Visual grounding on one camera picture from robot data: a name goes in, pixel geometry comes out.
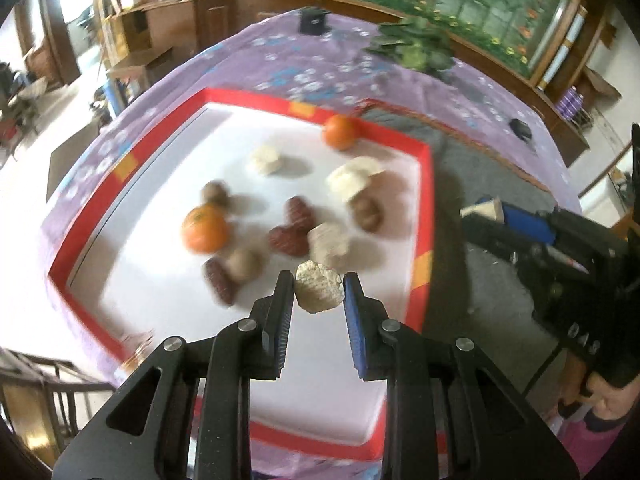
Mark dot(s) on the black cylinder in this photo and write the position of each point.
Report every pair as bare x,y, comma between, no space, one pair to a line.
312,20

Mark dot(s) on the purple bottle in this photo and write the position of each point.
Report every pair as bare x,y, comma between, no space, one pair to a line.
565,101
576,106

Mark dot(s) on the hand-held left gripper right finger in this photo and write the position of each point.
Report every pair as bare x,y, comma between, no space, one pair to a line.
354,330

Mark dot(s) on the dark brown stool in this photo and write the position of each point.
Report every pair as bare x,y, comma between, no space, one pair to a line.
67,160

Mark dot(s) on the small black object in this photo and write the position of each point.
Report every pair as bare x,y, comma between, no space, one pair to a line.
521,129

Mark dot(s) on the red-rimmed white tray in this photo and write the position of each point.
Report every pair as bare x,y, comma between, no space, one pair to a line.
235,125

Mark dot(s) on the wooden bench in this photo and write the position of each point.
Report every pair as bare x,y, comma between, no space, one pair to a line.
137,72

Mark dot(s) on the red date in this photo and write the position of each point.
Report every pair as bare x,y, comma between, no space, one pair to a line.
219,280
287,240
300,210

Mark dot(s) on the person's right hand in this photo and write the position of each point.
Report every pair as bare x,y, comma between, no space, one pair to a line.
607,402

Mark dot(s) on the pale sugarcane chunk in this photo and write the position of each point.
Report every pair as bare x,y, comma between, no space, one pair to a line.
487,208
318,287
265,160
352,177
327,245

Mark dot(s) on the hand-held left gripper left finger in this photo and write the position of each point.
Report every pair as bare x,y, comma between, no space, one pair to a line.
281,330

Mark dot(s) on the orange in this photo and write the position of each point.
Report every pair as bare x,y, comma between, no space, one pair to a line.
204,228
341,131

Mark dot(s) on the person's pink clothing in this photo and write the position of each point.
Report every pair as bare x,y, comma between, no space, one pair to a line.
585,442

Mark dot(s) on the dark wooden chair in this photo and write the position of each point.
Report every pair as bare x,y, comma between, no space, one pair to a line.
40,405

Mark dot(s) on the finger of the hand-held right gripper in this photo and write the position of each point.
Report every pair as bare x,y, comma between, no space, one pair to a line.
525,222
495,235

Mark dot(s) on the green leafy vegetable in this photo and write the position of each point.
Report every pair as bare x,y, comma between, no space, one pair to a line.
412,45

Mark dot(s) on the purple floral tablecloth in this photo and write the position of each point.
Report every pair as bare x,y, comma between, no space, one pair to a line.
280,55

